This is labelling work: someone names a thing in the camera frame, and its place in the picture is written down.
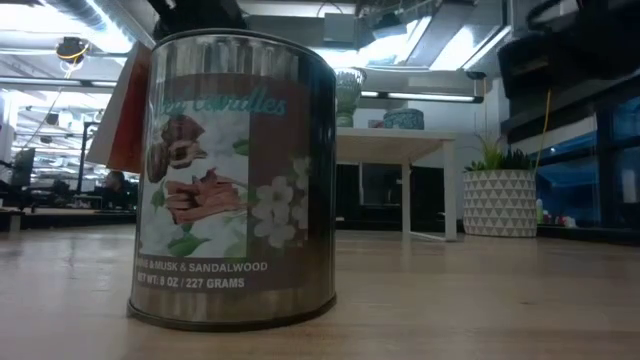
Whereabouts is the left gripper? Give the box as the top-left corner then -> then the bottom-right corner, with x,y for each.
149,0 -> 247,42

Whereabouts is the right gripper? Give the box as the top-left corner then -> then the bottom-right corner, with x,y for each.
497,27 -> 569,99

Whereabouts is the orange paper tag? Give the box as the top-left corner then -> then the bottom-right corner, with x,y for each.
85,41 -> 154,175

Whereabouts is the blue patterned candle holder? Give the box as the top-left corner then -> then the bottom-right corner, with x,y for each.
382,107 -> 426,131

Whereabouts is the green glass candle holder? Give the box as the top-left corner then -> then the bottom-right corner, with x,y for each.
333,67 -> 368,128

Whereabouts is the silver candle tin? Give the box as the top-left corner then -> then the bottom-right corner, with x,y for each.
126,28 -> 338,333

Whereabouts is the long ceiling strip light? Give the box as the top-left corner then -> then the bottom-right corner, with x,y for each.
0,75 -> 485,104

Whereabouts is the gray ceiling junction box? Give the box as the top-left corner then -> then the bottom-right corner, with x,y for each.
322,12 -> 357,44

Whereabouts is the potted succulent patterned pot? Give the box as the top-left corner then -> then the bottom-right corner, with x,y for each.
459,130 -> 539,239

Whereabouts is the white perforated metal shelf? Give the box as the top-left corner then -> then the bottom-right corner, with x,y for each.
334,126 -> 458,243

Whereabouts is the person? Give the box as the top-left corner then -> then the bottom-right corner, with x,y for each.
101,169 -> 140,211

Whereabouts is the black monitor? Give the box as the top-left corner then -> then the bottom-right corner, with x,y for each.
8,146 -> 37,190

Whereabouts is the yellow hanging cable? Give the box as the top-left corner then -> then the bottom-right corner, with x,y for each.
533,82 -> 554,174

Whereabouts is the black yellow cable reel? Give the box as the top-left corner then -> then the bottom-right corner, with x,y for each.
53,35 -> 92,66

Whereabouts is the black aluminium table frame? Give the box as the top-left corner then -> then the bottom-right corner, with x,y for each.
0,208 -> 640,247

